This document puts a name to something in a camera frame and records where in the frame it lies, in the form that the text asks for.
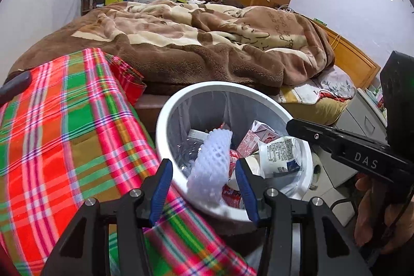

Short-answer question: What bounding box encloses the wooden bed frame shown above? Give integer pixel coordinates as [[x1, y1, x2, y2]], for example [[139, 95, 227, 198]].
[[310, 19, 381, 89]]

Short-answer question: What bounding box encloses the white round trash bin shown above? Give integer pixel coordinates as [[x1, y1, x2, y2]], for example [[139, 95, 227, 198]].
[[155, 80, 314, 226]]

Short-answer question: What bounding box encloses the clear plastic bottle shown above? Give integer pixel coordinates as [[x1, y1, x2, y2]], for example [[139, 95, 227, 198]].
[[176, 137, 208, 180]]

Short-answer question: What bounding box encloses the grey metal cabinet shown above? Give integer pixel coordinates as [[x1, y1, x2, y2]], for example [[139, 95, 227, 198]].
[[310, 90, 389, 199]]

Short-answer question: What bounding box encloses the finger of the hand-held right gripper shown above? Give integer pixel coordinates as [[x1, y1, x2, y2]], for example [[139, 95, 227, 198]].
[[286, 118, 389, 157]]

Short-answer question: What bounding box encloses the large red drink can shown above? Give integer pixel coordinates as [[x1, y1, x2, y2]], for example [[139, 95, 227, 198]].
[[221, 184, 246, 208]]

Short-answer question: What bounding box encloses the white red printed carton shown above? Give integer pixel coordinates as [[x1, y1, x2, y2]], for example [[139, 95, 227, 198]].
[[238, 129, 264, 158], [250, 120, 282, 142]]

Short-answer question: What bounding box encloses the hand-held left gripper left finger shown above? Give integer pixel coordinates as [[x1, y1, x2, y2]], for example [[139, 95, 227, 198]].
[[40, 159, 173, 276]]

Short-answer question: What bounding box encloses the black glasses case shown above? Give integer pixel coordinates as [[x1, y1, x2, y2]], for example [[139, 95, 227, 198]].
[[0, 72, 32, 105]]

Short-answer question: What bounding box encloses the red green plaid cloth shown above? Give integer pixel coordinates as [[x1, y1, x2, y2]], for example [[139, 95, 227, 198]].
[[0, 48, 256, 276]]

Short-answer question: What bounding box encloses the white floral cloth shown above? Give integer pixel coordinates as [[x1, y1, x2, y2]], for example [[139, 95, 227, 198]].
[[280, 69, 356, 105]]

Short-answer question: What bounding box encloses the person's right hand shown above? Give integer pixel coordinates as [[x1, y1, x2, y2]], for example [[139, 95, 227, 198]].
[[354, 176, 414, 246]]

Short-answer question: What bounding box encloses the brown beige fleece blanket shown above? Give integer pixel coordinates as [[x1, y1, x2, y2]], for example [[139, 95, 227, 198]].
[[8, 0, 335, 97]]

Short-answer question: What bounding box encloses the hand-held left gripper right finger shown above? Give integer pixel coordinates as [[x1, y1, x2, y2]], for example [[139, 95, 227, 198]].
[[235, 158, 372, 276]]

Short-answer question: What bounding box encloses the white foam net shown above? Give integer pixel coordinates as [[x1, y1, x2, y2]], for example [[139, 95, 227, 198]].
[[187, 129, 234, 208]]

